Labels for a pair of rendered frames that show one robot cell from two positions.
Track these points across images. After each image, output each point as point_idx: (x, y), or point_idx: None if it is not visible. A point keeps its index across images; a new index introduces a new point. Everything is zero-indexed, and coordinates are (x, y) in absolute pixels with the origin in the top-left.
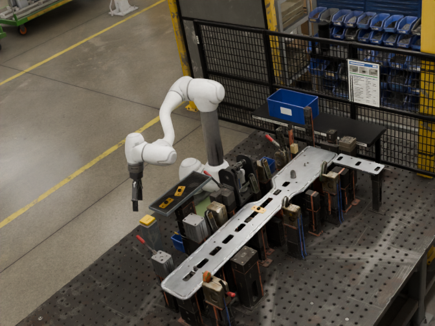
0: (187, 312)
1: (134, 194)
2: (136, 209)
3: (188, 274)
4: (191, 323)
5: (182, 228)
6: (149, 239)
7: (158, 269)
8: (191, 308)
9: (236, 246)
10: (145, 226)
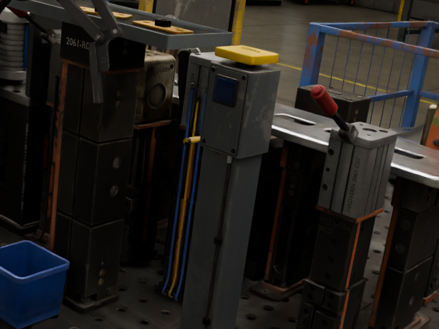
0: (415, 277)
1: (106, 4)
2: (101, 90)
3: (176, 318)
4: (411, 313)
5: (112, 170)
6: (267, 132)
7: (375, 179)
8: (436, 238)
9: (282, 104)
10: (272, 70)
